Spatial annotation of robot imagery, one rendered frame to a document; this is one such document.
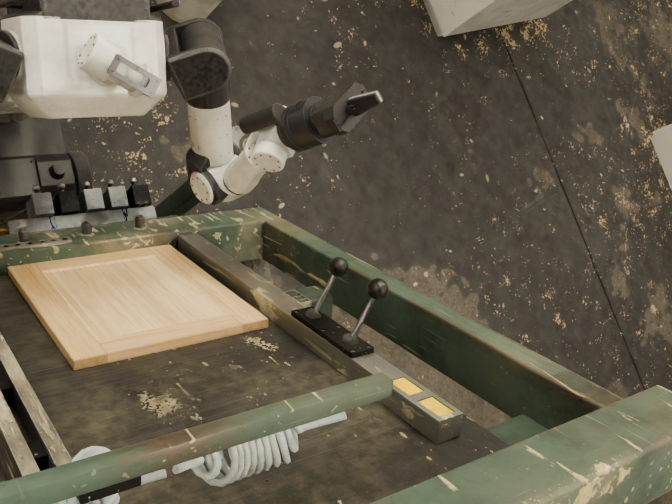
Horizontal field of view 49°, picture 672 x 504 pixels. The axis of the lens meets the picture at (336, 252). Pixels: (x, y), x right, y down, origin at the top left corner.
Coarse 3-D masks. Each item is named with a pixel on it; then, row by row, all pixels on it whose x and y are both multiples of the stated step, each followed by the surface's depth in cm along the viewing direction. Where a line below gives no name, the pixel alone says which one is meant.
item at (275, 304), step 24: (192, 240) 177; (216, 264) 164; (240, 264) 164; (240, 288) 156; (264, 288) 151; (264, 312) 148; (288, 312) 141; (312, 336) 134; (336, 360) 128; (360, 360) 124; (384, 360) 125; (408, 408) 113; (456, 408) 111; (432, 432) 109; (456, 432) 111
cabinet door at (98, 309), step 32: (96, 256) 168; (128, 256) 170; (160, 256) 171; (32, 288) 149; (64, 288) 150; (96, 288) 151; (128, 288) 153; (160, 288) 154; (192, 288) 155; (224, 288) 155; (64, 320) 136; (96, 320) 137; (128, 320) 138; (160, 320) 139; (192, 320) 140; (224, 320) 140; (256, 320) 141; (64, 352) 126; (96, 352) 125; (128, 352) 127
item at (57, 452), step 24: (0, 336) 117; (0, 360) 110; (0, 384) 104; (24, 384) 103; (0, 408) 97; (24, 408) 98; (0, 432) 94; (24, 432) 99; (48, 432) 93; (0, 456) 96; (24, 456) 88; (48, 456) 89
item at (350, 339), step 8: (376, 280) 127; (368, 288) 127; (376, 288) 126; (384, 288) 127; (376, 296) 127; (384, 296) 128; (368, 304) 128; (368, 312) 128; (360, 320) 128; (344, 336) 128; (352, 336) 128; (352, 344) 127
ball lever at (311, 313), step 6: (336, 258) 137; (342, 258) 137; (330, 264) 136; (336, 264) 136; (342, 264) 136; (330, 270) 137; (336, 270) 136; (342, 270) 136; (336, 276) 137; (330, 282) 137; (324, 288) 137; (324, 294) 137; (318, 300) 137; (318, 306) 137; (306, 312) 138; (312, 312) 137; (312, 318) 136
